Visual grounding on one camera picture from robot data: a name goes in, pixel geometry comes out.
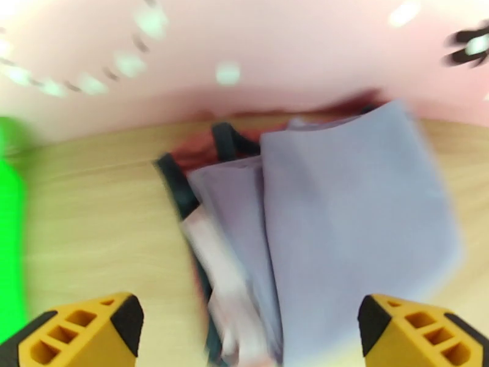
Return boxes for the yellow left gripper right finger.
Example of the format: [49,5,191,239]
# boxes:
[357,294,489,367]

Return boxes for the green plastic basket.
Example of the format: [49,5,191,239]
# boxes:
[0,115,31,342]

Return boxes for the red tank top navy trim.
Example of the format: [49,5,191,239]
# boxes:
[153,87,387,367]

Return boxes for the pale pink garment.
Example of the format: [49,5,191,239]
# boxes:
[181,209,277,367]

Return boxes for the lavender grey garment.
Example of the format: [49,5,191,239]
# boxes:
[189,100,464,367]

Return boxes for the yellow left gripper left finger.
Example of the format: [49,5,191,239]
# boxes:
[0,292,145,367]

